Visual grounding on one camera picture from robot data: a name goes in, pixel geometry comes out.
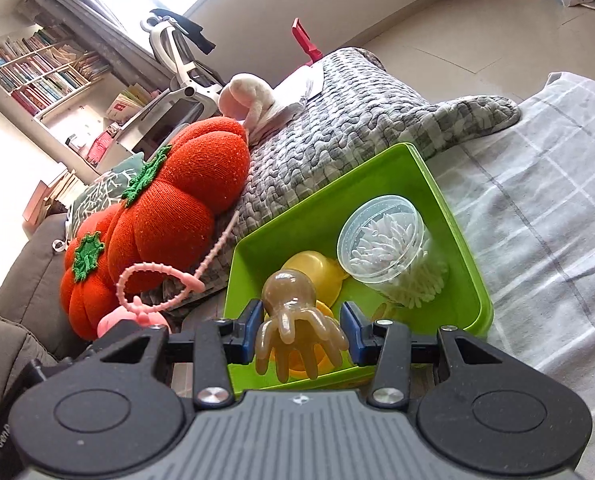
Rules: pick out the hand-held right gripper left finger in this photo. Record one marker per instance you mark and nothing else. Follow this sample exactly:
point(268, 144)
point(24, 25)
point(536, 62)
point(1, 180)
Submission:
point(251, 330)

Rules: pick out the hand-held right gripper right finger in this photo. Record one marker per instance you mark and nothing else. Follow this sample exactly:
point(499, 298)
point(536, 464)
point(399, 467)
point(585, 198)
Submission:
point(352, 332)

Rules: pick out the amber toy octopus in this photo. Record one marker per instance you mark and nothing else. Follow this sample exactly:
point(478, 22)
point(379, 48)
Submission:
point(292, 305)
point(383, 312)

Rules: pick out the yellow toy cup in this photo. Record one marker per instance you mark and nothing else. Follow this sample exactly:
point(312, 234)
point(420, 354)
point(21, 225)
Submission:
point(312, 270)

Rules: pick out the clear cotton swab jar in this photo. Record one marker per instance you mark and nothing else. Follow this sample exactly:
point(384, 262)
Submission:
point(382, 245)

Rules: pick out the green plastic box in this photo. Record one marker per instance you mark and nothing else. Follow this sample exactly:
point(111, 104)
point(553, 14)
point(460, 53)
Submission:
point(297, 230)

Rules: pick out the grey sofa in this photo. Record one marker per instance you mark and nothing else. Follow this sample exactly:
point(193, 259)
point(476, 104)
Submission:
point(12, 310)

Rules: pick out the large orange pumpkin cushion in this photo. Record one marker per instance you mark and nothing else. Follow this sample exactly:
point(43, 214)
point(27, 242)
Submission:
point(187, 190)

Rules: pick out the small orange pumpkin cushion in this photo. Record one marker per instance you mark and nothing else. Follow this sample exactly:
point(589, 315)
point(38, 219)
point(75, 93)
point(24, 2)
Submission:
point(85, 290)

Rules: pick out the teal patterned pillow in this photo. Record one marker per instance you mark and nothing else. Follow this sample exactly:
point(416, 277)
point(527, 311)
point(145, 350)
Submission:
point(102, 185)

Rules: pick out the grey checked quilt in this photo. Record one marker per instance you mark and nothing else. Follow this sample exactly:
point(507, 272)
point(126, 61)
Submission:
point(337, 110)

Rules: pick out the white grid bed sheet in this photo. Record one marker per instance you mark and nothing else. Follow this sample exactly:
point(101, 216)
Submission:
point(552, 210)

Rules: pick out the white pink plush toy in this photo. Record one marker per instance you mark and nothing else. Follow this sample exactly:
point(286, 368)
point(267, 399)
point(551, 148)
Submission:
point(247, 95)

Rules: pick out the white desk with books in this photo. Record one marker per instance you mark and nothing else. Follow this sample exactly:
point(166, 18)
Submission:
point(137, 115)

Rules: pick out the pile of books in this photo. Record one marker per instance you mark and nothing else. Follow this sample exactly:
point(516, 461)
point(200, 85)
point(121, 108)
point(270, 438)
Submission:
point(47, 195)

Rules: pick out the white office chair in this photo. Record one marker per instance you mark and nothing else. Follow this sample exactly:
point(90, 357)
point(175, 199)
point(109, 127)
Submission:
point(182, 60)

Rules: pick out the red plastic object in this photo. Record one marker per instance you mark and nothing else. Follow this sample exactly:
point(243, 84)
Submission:
point(305, 40)

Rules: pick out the white bookshelf with books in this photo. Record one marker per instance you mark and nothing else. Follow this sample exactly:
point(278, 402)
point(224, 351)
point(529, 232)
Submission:
point(32, 70)

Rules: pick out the grey curtain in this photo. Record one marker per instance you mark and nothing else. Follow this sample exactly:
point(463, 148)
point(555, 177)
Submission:
point(92, 15)

